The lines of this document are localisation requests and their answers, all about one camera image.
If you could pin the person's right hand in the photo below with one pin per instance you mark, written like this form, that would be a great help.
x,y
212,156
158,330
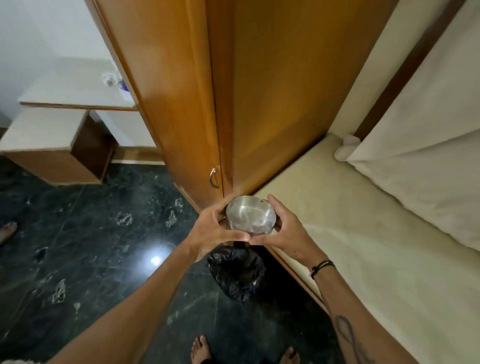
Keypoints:
x,y
292,238

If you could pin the person's left hand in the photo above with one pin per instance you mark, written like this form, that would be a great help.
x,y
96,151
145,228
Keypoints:
x,y
204,234

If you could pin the person's right thumb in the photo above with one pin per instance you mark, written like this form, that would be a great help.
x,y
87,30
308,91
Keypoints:
x,y
263,239

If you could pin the person's left thumb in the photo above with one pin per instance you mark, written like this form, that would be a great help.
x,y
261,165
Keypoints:
x,y
234,236

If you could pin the round steel bowl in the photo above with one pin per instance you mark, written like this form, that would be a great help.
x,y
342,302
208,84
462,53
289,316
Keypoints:
x,y
249,215

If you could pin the person's right forearm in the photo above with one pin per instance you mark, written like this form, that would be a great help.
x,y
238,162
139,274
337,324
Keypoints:
x,y
356,318

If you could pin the person's left forearm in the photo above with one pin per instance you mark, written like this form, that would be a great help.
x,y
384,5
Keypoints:
x,y
131,307

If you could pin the black garbage bag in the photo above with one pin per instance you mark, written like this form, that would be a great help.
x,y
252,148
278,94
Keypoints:
x,y
236,273

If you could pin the black wristband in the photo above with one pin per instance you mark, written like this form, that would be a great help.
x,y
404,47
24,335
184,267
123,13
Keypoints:
x,y
322,266

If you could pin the cream bed mattress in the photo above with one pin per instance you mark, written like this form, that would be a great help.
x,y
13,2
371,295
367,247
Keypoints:
x,y
367,243

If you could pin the person's left foot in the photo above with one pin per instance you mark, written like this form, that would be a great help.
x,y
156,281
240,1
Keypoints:
x,y
200,350

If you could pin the person's foot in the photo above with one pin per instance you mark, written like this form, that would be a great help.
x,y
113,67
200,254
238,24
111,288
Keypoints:
x,y
289,356
200,350
7,233

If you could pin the person's right foot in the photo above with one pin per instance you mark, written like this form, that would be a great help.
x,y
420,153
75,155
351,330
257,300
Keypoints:
x,y
289,356

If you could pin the white rolled bolster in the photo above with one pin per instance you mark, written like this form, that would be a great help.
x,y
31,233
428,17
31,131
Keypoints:
x,y
345,148

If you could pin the wooden wardrobe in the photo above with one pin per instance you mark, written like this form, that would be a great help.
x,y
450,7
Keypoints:
x,y
262,93

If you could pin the small blue object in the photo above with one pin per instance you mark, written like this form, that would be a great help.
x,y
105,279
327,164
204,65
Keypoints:
x,y
125,87

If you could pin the white bed sheet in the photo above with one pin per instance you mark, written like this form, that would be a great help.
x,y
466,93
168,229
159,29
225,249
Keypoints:
x,y
431,142

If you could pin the small white object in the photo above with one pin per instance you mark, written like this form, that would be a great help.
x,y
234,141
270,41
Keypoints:
x,y
110,78

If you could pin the low wooden side cabinet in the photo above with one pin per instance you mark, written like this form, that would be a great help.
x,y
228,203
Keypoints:
x,y
48,150

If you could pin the white-topped wooden desk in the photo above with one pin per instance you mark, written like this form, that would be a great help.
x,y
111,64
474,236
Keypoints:
x,y
75,90

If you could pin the dark wooden headboard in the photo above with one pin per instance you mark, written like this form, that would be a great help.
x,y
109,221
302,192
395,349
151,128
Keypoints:
x,y
405,71

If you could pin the wooden bed frame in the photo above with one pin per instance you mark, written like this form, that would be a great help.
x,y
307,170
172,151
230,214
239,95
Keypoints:
x,y
296,279

